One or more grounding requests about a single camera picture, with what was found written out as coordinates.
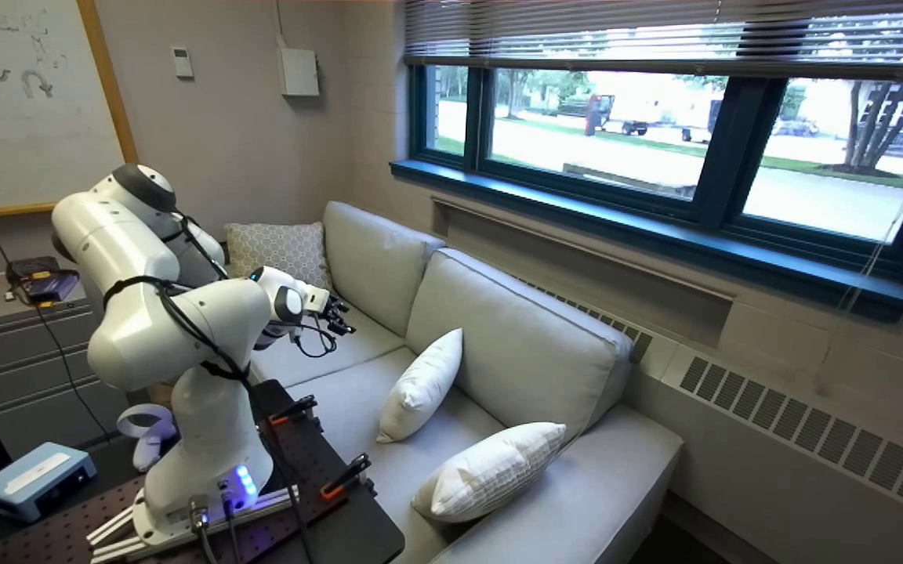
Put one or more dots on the blue electronics box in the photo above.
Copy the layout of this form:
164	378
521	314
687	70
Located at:
34	479

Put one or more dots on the grey fabric couch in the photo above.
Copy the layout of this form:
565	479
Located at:
533	355

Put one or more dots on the horizontal window blinds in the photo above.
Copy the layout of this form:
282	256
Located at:
627	32

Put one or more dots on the grey patterned pillow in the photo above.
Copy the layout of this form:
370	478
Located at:
282	249

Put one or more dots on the tree trunk outside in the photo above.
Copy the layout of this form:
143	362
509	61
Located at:
877	129

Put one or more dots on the plain white pillow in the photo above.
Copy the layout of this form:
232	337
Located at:
423	385
495	472

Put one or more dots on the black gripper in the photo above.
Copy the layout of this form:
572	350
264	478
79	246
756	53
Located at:
327	310

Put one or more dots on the wide teal framed window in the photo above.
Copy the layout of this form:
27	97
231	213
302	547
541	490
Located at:
723	146

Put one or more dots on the black device with blue part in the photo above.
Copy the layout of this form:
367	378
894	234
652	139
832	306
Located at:
38	280

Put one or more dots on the silver robot base rail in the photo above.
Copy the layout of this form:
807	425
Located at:
264	503

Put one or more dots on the black orange clamp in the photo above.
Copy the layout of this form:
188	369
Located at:
346	474
294	412

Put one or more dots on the beige radiator cover with grille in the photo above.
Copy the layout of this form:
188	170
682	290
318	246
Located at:
817	434

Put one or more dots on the white wall thermostat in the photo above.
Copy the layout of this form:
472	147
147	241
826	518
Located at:
183	64

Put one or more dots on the wood framed whiteboard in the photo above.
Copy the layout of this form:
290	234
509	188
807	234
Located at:
34	135

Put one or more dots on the black robot table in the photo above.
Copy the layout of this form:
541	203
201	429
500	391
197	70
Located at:
346	521

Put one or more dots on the grey filing cabinet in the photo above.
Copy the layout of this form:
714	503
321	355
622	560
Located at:
23	355

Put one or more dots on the white wall box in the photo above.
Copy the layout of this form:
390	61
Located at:
298	73

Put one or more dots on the perforated brown mat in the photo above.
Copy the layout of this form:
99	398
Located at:
44	534

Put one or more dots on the white truck outside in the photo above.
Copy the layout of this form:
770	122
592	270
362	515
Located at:
660	114

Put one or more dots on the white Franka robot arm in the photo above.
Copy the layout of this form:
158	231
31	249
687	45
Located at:
139	332

